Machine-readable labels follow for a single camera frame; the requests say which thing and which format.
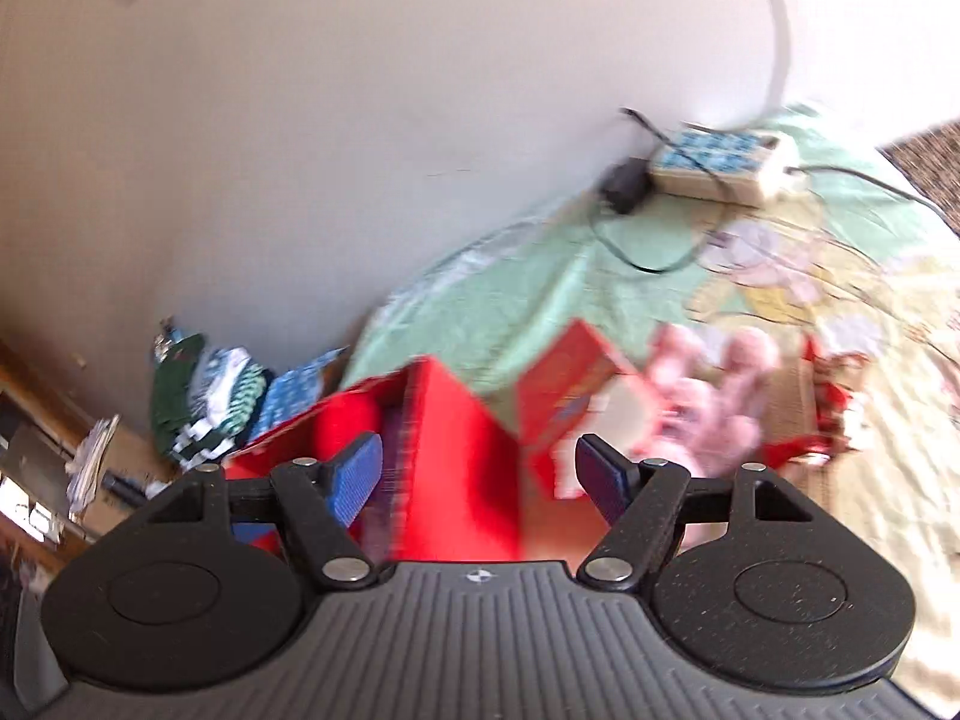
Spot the black power adapter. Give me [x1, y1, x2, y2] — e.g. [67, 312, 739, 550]
[598, 157, 652, 217]

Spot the red box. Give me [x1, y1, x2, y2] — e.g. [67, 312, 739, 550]
[223, 356, 526, 565]

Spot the green and white cloth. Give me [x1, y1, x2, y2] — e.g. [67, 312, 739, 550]
[148, 319, 271, 466]

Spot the printed green blanket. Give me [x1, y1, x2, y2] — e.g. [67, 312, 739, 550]
[341, 101, 960, 698]

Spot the red and white toy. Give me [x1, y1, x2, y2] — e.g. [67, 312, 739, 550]
[765, 334, 875, 467]

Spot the red box lid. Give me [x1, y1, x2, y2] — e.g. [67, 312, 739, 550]
[516, 319, 655, 502]

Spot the white power cable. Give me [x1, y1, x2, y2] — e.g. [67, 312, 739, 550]
[739, 0, 794, 137]

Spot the wooden furniture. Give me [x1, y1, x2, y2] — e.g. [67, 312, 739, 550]
[0, 337, 177, 575]

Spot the white power strip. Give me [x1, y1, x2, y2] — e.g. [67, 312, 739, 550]
[648, 126, 802, 206]

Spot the pink plush toy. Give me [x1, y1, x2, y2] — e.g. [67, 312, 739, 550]
[643, 324, 782, 550]

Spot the blue patterned cloth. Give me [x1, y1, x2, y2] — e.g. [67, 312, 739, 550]
[259, 347, 350, 437]

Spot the black cable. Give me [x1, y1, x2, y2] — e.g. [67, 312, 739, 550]
[589, 108, 960, 275]

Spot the small black object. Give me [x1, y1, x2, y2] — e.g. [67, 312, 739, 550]
[102, 471, 155, 507]

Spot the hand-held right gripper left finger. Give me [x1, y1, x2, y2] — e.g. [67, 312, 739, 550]
[144, 431, 385, 592]

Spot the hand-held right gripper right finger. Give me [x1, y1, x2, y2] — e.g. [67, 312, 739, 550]
[574, 433, 818, 592]

